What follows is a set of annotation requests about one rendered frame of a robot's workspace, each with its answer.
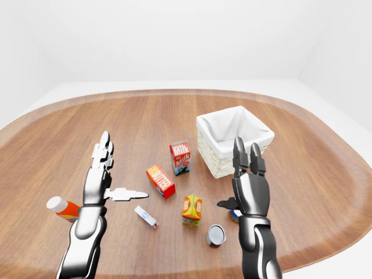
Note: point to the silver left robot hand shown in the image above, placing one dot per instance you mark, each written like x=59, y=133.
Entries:
x=94, y=186

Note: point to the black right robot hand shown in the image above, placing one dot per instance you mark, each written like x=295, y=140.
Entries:
x=251, y=191

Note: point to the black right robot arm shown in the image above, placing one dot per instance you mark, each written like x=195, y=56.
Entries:
x=257, y=247

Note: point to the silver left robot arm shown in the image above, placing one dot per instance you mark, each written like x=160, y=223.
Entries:
x=82, y=241

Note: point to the blue labelled soup tin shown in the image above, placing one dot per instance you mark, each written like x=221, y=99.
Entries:
x=233, y=216

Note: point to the white lined wicker basket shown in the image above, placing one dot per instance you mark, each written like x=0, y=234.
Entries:
x=232, y=139

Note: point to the silver topped tomato sauce tin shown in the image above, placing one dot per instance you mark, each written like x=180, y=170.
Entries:
x=216, y=236

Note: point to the orange bottle with white cap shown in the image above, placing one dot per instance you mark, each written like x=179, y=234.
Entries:
x=64, y=208

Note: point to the white cream cheese box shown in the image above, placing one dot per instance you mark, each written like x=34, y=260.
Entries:
x=146, y=217

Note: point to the orange juice carton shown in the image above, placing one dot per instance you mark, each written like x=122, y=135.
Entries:
x=191, y=212

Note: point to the orange butter box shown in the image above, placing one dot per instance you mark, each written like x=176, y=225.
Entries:
x=160, y=181

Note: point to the red milk carton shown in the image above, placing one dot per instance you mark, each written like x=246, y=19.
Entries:
x=180, y=158

